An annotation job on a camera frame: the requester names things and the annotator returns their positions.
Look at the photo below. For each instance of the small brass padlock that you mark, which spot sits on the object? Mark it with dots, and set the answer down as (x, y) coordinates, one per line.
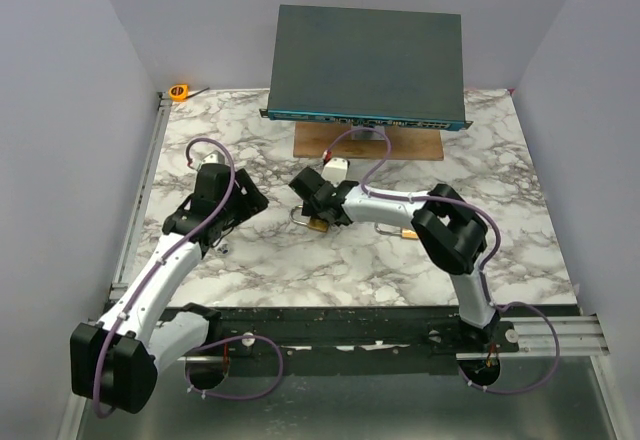
(311, 223)

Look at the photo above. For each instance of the brass long-shackle padlock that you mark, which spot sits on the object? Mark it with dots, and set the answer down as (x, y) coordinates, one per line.
(399, 232)

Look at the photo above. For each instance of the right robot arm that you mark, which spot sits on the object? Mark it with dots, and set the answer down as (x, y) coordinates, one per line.
(459, 238)

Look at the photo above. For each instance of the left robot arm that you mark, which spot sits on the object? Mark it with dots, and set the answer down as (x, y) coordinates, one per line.
(118, 358)

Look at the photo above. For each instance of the wooden board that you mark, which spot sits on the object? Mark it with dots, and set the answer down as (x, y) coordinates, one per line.
(312, 139)

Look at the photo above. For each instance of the yellow tape measure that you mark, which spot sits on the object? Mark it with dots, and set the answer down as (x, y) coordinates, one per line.
(181, 93)

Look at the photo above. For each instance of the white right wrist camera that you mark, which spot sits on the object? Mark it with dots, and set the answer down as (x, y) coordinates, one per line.
(335, 170)

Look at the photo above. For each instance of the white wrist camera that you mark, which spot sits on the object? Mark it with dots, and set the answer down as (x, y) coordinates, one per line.
(335, 170)
(214, 157)

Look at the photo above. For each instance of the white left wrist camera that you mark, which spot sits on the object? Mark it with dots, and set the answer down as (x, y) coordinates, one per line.
(214, 157)

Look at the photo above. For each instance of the black mounting rail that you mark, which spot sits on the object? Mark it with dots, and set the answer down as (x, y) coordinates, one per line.
(324, 341)

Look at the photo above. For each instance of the grey network switch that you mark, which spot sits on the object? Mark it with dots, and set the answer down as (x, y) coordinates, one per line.
(368, 68)

